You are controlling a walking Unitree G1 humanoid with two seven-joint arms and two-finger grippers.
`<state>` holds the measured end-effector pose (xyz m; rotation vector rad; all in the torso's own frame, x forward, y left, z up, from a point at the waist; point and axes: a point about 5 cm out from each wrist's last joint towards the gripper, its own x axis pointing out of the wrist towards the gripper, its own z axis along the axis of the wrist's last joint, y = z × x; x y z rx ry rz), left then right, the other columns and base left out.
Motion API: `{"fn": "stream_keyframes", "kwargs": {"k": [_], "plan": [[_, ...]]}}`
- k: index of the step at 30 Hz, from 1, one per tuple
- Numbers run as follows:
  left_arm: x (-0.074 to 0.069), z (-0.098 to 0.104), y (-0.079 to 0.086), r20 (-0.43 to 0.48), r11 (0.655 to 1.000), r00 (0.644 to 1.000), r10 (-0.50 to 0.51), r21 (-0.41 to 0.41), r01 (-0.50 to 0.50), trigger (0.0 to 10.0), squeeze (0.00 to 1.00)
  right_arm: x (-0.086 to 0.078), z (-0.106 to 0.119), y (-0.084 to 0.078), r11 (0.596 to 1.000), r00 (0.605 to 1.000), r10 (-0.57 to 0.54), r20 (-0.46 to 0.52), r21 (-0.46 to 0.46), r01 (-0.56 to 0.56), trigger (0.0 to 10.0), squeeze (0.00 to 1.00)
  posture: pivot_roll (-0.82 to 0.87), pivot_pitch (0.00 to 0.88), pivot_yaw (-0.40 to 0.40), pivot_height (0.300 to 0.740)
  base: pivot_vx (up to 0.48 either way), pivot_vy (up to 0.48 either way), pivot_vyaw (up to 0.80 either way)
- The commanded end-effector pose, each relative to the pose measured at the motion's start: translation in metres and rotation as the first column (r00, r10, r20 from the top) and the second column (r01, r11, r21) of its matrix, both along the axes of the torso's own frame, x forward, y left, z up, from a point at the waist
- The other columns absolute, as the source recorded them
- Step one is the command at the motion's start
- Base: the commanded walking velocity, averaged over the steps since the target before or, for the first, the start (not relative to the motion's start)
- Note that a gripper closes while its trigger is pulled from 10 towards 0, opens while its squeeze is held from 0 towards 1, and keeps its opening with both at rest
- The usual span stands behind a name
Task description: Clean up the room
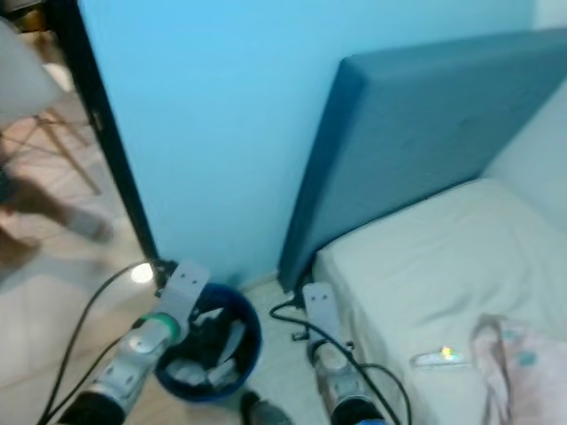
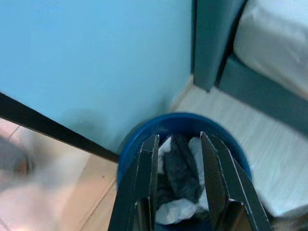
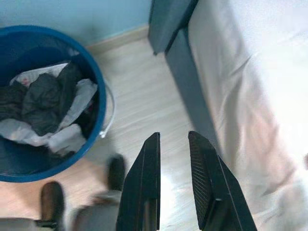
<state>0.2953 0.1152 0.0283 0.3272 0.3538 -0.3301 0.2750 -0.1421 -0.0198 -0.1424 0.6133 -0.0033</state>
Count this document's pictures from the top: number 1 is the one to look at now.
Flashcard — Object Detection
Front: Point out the white squeeze tube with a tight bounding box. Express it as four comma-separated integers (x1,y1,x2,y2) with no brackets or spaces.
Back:
410,347,466,368

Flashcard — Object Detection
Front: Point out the pink patterned pillow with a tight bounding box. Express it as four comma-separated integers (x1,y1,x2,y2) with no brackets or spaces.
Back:
470,312,532,425

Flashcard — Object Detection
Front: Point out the person in dark shorts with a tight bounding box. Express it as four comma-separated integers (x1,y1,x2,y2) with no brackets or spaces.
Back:
0,151,116,275

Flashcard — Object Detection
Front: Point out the white chair with wooden legs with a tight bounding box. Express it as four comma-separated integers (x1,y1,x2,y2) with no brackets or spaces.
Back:
0,19,103,196

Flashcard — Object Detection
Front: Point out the blue rubbish bin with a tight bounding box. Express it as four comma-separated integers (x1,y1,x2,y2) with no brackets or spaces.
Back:
152,283,264,404

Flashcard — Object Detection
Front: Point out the grey right robot leg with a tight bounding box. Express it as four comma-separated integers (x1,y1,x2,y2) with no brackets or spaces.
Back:
239,392,298,425

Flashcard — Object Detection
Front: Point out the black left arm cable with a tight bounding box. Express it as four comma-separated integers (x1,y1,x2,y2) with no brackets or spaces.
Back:
38,261,174,425

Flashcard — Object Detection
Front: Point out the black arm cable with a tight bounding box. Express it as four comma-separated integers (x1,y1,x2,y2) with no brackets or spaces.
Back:
268,299,413,425
38,261,174,425

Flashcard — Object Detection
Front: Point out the black door frame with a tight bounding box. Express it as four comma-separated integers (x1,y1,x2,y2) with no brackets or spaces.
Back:
50,0,174,289

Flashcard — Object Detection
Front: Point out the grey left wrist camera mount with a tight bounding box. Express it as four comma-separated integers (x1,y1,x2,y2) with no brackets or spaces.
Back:
161,259,212,324

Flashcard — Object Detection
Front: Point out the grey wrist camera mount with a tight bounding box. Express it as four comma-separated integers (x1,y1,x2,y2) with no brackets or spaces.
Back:
301,282,339,342
161,259,212,324

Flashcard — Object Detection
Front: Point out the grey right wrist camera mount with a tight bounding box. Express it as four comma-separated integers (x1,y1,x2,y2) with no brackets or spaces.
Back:
301,282,339,342

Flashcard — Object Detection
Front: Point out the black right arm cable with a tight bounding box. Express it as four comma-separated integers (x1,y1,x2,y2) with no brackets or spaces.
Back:
268,299,413,425

